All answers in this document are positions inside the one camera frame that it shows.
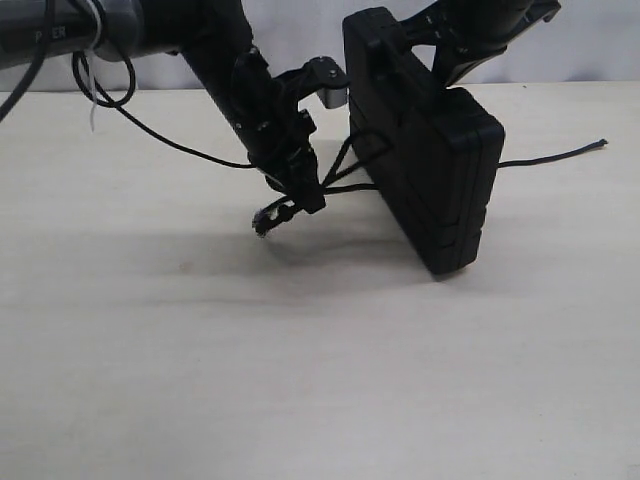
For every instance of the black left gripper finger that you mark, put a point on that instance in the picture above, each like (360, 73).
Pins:
(303, 184)

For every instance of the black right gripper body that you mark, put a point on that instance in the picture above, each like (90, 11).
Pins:
(466, 34)

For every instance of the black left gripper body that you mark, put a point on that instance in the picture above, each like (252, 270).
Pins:
(216, 41)

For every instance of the black plastic case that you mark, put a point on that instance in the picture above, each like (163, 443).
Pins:
(432, 151)

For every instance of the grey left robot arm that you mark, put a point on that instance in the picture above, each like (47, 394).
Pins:
(64, 27)

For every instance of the white backdrop curtain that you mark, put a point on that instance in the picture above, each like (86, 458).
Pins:
(586, 41)

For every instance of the white zip tie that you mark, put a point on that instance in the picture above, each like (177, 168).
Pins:
(91, 56)

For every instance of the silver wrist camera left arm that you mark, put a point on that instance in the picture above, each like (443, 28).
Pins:
(329, 82)

